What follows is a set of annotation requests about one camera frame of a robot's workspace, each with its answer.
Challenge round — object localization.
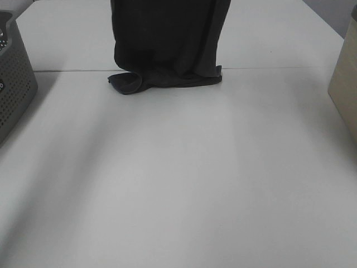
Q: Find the dark navy towel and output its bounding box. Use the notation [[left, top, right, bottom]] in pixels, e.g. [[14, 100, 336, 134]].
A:
[[108, 1, 230, 95]]

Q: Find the grey perforated plastic basket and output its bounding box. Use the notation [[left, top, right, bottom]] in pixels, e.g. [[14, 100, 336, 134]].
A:
[[1, 10, 38, 143]]

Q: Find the beige box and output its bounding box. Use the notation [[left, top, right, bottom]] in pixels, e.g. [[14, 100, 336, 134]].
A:
[[328, 7, 357, 140]]

